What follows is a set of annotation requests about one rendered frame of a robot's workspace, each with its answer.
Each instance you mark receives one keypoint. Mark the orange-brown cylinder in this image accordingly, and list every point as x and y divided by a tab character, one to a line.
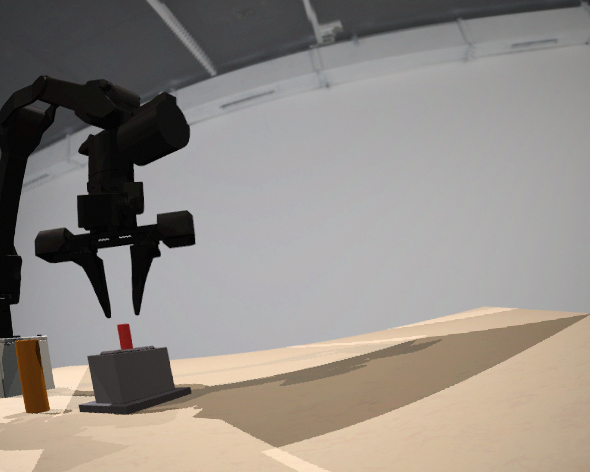
31	376

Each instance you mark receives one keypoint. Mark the red peg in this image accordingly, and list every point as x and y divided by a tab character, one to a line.
125	336

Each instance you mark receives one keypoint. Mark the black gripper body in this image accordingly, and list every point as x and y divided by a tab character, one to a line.
175	229

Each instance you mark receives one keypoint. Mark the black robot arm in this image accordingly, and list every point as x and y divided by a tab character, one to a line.
132	134

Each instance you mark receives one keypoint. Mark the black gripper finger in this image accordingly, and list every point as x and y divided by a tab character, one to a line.
142	256
93	267

